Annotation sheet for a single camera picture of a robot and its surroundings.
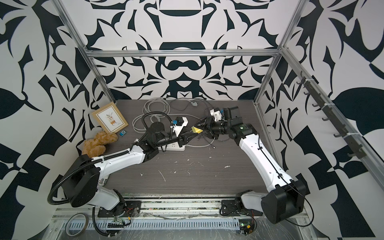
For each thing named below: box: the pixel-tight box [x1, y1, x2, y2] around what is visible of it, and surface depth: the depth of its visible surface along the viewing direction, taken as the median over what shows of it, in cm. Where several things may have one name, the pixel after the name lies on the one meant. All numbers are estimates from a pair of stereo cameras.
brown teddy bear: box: [81, 131, 119, 158], surface depth 89 cm
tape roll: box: [65, 212, 89, 237], surface depth 71 cm
